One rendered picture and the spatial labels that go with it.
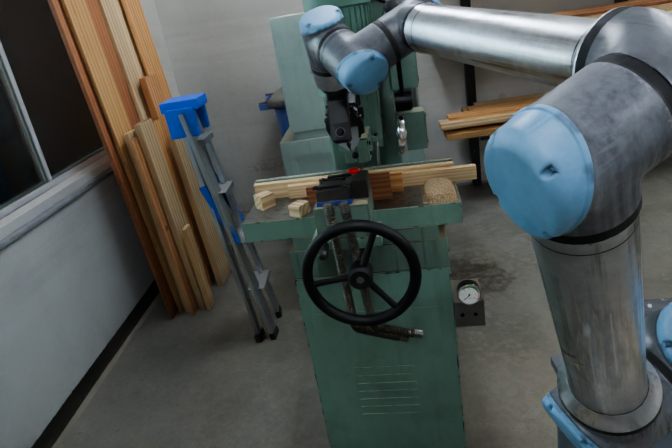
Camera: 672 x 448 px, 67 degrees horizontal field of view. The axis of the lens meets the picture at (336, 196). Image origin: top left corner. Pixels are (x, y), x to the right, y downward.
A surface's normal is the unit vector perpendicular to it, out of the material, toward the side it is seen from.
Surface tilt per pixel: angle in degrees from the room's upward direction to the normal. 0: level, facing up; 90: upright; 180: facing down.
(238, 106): 90
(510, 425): 0
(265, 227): 90
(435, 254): 90
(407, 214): 90
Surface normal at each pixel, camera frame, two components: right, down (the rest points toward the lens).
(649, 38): -0.26, -0.70
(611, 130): 0.00, -0.13
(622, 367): 0.18, 0.62
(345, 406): -0.11, 0.37
